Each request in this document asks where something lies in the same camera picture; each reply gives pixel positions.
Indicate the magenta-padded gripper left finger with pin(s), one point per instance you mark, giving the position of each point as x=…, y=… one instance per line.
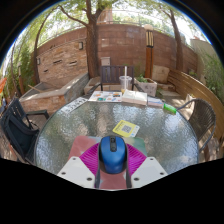
x=75, y=170

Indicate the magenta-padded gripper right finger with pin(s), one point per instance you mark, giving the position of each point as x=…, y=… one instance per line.
x=150, y=170

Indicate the blue computer mouse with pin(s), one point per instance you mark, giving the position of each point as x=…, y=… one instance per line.
x=113, y=155

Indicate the floral pink mouse pad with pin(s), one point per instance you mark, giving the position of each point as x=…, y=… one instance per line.
x=81, y=145

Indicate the yellow square card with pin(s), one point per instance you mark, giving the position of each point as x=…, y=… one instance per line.
x=126, y=128

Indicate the green tube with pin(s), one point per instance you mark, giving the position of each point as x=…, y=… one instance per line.
x=169, y=108

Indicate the white printed strip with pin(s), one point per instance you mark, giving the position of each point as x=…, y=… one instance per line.
x=75, y=105

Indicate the thin pink book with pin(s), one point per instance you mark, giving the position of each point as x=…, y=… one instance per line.
x=155, y=101

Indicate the black folding chair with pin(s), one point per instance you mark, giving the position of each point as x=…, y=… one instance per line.
x=18, y=130

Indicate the dark wicker metal chair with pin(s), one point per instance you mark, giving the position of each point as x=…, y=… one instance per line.
x=203, y=120

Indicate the thick white book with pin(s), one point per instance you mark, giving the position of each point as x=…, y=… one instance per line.
x=134, y=97

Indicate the raised stone planter bed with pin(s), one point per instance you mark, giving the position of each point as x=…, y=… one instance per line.
x=50, y=98

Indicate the colourful magazine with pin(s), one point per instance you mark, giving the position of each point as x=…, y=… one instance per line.
x=105, y=96

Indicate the white planter box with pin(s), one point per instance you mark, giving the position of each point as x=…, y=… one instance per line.
x=148, y=87

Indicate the clear plastic cup with straw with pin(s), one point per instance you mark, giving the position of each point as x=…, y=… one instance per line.
x=125, y=83

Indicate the curved wooden bench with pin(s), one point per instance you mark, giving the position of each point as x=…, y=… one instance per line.
x=200, y=90

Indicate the beige stone slab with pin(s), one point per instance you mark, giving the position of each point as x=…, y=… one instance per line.
x=160, y=74

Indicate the dark wooden slatted chair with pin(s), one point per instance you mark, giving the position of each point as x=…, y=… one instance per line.
x=111, y=75

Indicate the grey utility box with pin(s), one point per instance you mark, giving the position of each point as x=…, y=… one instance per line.
x=105, y=61

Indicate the thick forked tree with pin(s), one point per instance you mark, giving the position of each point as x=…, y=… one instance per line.
x=92, y=50

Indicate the thin leaning tree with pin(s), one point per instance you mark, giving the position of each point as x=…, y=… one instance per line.
x=35, y=50

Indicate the slim straight tree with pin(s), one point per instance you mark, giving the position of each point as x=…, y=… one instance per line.
x=179, y=46

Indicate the wooden garden lamp post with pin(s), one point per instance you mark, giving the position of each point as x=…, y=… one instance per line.
x=149, y=56

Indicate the black wall lamp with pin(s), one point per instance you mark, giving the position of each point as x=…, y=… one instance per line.
x=80, y=45
x=38, y=61

